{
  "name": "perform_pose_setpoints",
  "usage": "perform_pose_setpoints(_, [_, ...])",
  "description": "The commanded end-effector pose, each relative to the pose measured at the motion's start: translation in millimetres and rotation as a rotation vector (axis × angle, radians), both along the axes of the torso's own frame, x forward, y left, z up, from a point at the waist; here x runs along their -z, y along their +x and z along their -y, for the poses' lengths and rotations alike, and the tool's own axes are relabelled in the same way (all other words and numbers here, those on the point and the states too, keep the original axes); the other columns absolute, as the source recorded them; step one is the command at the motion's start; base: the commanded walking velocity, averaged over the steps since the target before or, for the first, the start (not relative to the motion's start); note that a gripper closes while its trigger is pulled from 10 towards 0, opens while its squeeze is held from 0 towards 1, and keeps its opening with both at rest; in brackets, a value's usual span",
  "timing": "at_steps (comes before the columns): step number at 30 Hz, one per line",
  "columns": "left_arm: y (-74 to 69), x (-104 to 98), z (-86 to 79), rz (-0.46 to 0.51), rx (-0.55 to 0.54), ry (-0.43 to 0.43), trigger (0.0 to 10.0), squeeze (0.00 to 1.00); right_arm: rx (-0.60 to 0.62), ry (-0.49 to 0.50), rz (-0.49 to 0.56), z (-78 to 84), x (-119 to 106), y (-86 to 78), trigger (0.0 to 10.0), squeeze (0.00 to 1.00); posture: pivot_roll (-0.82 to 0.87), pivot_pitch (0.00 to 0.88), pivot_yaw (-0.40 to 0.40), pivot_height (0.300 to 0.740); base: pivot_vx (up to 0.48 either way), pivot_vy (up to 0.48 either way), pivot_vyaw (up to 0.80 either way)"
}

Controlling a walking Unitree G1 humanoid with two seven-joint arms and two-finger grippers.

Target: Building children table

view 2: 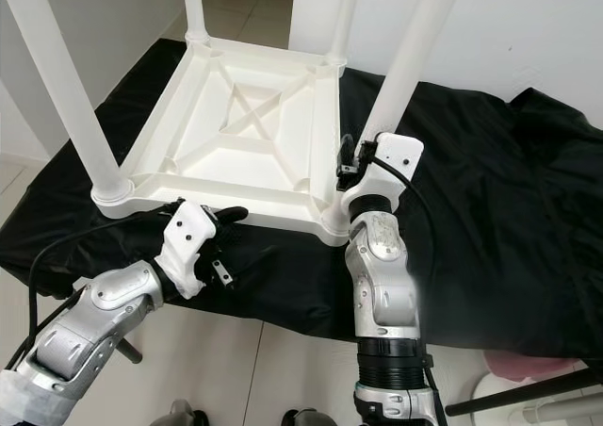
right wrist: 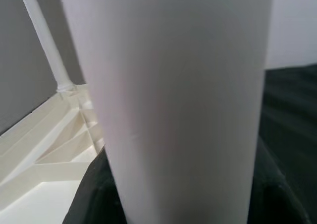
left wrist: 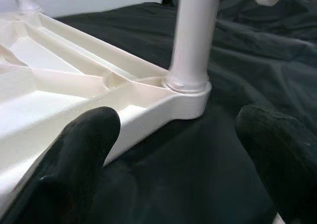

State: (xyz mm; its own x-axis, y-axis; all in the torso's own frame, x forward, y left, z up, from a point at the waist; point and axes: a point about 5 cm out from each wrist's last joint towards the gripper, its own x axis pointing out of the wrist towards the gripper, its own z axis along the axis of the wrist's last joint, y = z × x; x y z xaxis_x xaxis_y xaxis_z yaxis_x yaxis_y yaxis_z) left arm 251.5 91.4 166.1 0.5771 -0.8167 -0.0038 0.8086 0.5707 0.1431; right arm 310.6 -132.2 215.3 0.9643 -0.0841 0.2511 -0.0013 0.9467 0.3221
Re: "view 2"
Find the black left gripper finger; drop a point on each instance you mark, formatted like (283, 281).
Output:
(230, 215)

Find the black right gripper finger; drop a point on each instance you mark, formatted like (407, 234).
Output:
(346, 155)

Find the white plastic table top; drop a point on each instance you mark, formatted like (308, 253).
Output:
(245, 162)

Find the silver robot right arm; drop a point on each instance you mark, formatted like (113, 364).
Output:
(386, 285)

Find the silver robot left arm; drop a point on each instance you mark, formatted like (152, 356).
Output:
(94, 332)

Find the black metal table leg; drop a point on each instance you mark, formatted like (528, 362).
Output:
(130, 350)

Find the grey robot left foot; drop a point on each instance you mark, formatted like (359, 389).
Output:
(179, 414)

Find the grey robot foot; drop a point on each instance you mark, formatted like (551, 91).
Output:
(308, 418)
(179, 414)

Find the grey robot right foot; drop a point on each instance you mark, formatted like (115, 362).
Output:
(308, 418)

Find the pink cushion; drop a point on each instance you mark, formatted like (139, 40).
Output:
(528, 366)

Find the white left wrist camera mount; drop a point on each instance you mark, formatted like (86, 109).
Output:
(190, 242)

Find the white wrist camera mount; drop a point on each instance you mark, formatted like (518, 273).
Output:
(190, 242)
(400, 153)

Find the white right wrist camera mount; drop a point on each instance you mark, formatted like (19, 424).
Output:
(400, 153)

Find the white tube frame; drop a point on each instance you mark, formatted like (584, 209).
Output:
(537, 409)

